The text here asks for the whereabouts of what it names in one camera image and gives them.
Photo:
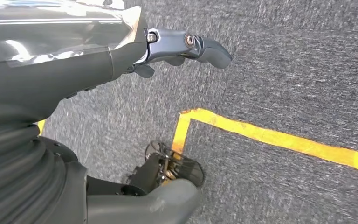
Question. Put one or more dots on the yellow floor tape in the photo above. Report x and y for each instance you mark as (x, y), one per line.
(259, 133)

